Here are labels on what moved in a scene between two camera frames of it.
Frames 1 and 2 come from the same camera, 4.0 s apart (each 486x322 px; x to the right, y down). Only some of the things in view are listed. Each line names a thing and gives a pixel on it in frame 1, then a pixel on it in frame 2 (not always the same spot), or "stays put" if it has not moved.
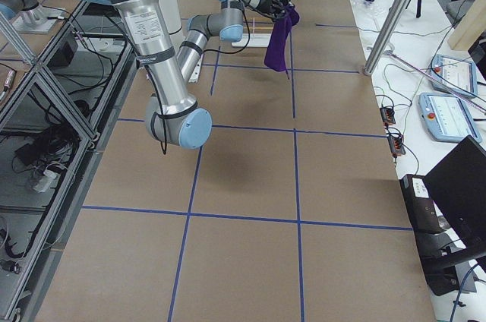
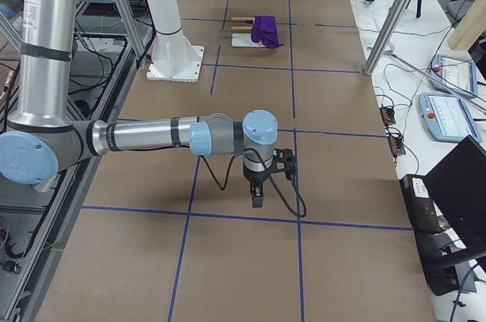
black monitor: x=458 y=185 stays put
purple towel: x=276 y=55 → x=264 y=29
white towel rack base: x=255 y=40 stays put
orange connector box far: x=387 y=115 stays put
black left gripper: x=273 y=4 → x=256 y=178
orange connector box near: x=396 y=145 stays put
